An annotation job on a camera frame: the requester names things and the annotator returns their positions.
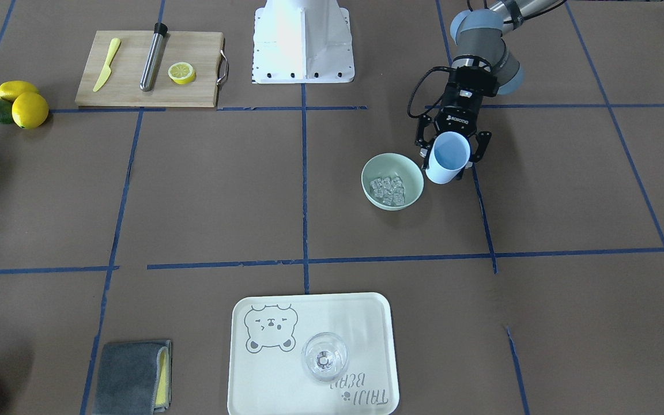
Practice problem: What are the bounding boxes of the ice cubes in bowl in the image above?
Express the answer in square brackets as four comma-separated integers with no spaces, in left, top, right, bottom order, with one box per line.
[369,175,406,207]

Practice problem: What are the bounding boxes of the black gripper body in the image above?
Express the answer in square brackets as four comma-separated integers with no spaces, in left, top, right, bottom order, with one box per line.
[435,66,499,138]

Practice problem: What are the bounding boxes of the yellow lemon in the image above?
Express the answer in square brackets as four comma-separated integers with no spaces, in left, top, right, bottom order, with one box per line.
[12,92,50,129]
[0,80,39,103]

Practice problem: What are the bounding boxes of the steel muddler black cap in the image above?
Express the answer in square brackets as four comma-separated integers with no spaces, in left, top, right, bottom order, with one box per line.
[139,22,168,92]

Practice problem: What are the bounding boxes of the clear wine glass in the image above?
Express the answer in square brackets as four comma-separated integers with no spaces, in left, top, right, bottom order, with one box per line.
[302,333,349,383]

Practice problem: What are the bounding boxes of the cream bear tray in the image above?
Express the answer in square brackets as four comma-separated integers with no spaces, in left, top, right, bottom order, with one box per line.
[227,292,400,414]

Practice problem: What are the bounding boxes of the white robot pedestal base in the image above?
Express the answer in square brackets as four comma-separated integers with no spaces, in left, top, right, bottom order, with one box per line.
[251,1,356,84]

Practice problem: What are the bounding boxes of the yellow plastic knife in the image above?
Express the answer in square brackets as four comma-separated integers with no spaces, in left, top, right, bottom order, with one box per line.
[92,37,121,92]

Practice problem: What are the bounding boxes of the light blue plastic cup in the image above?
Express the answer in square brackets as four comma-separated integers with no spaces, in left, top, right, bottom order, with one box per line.
[425,131,471,184]

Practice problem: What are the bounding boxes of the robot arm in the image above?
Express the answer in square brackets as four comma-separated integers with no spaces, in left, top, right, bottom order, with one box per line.
[408,1,564,169]

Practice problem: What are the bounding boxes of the grey folded cloth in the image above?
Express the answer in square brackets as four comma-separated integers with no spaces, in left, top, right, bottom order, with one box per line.
[92,339,173,414]

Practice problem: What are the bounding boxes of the green ceramic bowl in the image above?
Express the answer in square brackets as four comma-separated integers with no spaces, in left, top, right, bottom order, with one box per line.
[360,153,424,211]

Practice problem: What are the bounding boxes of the yellow lemon front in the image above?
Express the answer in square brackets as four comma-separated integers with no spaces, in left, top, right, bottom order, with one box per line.
[12,92,50,129]

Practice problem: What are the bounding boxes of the halved lemon slice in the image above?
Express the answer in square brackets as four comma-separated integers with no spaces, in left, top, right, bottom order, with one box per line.
[168,62,196,85]

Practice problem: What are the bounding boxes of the yellow lemon back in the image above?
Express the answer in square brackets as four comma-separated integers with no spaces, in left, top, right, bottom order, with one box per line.
[0,80,39,103]

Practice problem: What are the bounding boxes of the wooden cutting board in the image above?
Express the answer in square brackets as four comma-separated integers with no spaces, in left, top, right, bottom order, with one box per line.
[76,31,225,108]

